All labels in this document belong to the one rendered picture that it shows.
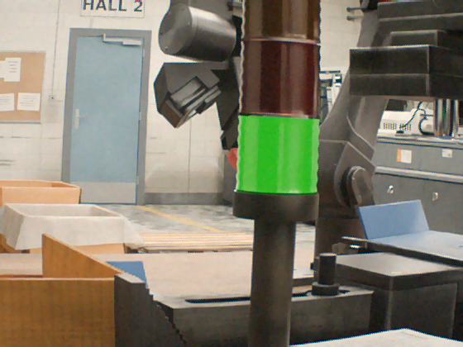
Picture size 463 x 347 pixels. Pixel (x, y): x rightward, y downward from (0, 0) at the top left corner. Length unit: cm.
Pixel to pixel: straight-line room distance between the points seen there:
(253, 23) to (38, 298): 29
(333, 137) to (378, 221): 33
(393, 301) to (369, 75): 17
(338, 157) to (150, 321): 57
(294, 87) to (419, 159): 803
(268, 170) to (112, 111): 1144
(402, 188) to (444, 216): 75
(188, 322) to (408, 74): 23
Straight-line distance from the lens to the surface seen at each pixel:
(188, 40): 95
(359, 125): 111
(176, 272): 115
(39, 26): 1168
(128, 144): 1194
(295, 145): 43
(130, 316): 54
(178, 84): 95
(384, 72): 67
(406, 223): 82
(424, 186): 836
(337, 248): 79
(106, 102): 1184
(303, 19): 43
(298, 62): 43
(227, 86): 98
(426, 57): 63
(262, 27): 43
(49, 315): 65
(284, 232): 44
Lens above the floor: 108
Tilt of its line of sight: 3 degrees down
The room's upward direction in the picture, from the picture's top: 2 degrees clockwise
